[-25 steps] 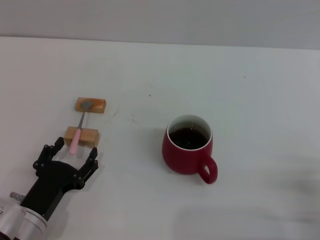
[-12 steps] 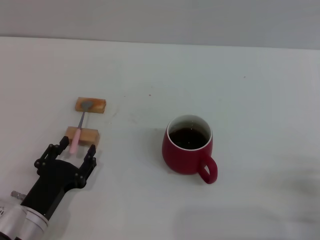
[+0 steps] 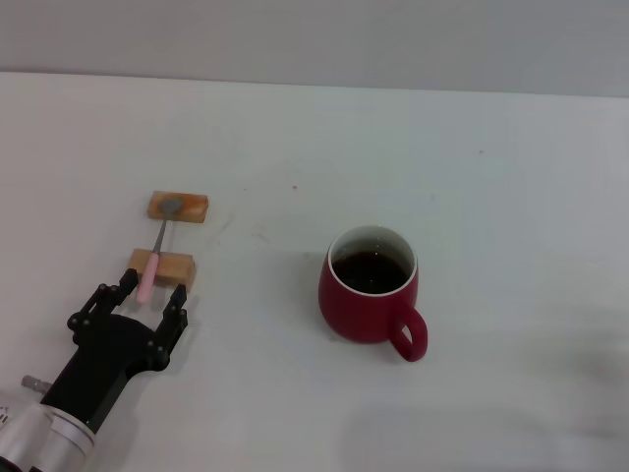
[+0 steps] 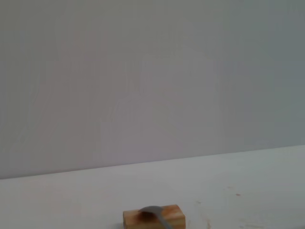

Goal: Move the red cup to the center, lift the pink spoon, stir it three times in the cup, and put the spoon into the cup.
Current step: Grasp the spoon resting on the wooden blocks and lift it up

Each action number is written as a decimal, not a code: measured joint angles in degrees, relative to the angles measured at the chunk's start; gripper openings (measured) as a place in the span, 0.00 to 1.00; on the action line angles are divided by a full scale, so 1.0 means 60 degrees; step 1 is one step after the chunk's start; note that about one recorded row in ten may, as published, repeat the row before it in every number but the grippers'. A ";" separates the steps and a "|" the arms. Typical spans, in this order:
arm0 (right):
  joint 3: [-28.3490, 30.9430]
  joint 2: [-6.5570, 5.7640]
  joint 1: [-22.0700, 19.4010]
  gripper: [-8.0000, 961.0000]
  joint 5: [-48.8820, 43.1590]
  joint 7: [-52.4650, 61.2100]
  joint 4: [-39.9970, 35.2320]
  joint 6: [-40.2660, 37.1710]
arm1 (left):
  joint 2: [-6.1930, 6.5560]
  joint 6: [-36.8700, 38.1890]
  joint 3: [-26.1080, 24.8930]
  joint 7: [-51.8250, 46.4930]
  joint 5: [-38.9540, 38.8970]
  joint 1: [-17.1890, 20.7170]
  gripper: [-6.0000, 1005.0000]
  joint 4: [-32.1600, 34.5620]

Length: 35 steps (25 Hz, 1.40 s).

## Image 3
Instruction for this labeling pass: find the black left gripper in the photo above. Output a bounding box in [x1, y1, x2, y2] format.
[39, 268, 190, 427]

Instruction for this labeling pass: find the pink handled metal spoon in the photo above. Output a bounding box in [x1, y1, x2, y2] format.
[137, 198, 185, 305]

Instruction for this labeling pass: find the red ceramic cup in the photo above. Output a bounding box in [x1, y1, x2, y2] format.
[317, 224, 429, 364]

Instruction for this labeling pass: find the notched wooden block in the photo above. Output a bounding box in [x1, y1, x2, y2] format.
[125, 248, 197, 295]

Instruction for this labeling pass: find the orange stained flat wooden block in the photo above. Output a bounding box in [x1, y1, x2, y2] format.
[146, 190, 209, 224]

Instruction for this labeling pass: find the dark coffee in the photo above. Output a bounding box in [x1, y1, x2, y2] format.
[332, 250, 412, 295]

